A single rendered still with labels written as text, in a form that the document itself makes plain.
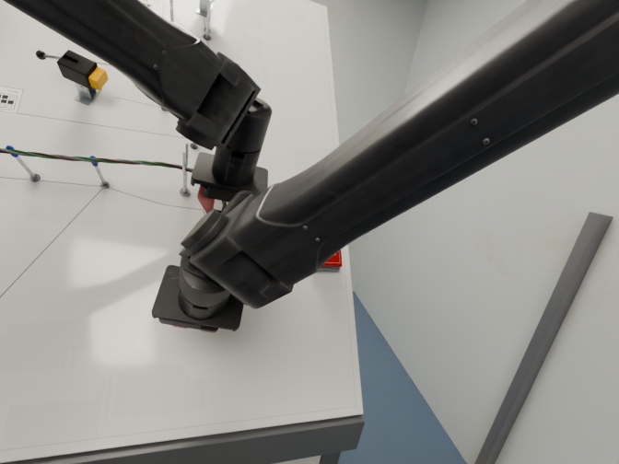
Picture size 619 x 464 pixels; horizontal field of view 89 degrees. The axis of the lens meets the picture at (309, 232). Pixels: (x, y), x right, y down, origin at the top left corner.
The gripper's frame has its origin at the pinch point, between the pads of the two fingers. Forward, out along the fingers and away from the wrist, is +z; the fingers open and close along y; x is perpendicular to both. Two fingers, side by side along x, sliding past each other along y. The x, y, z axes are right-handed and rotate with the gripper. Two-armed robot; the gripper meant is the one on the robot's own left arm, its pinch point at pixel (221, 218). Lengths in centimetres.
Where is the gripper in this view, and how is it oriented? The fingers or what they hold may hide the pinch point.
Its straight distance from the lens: 52.4
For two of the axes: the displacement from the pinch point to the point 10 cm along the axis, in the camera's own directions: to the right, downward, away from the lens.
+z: -3.5, 6.7, 6.6
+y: -9.3, -2.0, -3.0
